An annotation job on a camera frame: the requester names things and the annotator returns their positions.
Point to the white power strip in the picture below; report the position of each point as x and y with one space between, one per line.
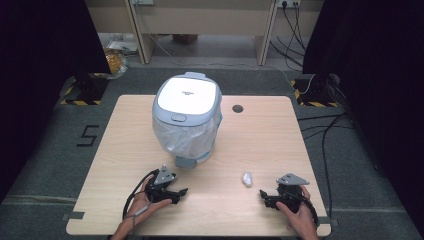
142 1

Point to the person's left hand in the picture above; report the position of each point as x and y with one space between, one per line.
140 206

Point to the black stand base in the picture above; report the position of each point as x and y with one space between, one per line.
90 87
315 87

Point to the clear plastic sheet pile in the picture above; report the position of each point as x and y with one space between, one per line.
120 43

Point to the black curtain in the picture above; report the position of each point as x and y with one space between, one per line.
36 83
376 83

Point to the white and blue-grey trash can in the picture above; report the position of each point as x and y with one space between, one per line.
186 96

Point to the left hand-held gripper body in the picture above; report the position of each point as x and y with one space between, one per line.
159 191

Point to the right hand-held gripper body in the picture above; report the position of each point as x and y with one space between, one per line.
288 196

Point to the white tissue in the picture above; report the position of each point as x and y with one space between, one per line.
246 179

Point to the yellow black hazard tape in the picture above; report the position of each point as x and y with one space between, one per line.
80 102
316 104

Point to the clear bag of yellow goods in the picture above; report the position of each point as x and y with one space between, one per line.
116 63

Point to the white wall socket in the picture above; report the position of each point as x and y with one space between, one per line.
288 2

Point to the translucent white trash bag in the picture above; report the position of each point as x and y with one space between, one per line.
183 138

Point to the person's right hand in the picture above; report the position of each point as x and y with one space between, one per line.
303 220

